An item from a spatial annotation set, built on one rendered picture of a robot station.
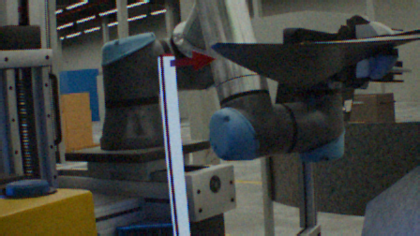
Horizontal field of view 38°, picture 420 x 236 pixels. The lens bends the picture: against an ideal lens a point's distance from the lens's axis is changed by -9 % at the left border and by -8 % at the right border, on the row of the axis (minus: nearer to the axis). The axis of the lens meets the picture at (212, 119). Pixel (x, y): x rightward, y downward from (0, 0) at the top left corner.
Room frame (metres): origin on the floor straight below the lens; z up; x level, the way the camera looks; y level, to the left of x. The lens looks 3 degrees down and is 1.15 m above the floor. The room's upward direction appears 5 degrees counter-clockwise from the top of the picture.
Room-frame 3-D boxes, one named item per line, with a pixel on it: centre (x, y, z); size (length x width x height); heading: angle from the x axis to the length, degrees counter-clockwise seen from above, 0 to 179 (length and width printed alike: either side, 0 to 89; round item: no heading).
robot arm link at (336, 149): (0.99, -0.15, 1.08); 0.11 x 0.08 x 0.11; 118
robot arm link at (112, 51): (1.34, 0.16, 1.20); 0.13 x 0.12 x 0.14; 118
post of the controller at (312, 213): (1.23, -0.17, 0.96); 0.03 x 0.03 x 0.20; 64
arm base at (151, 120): (1.34, 0.16, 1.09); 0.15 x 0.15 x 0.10
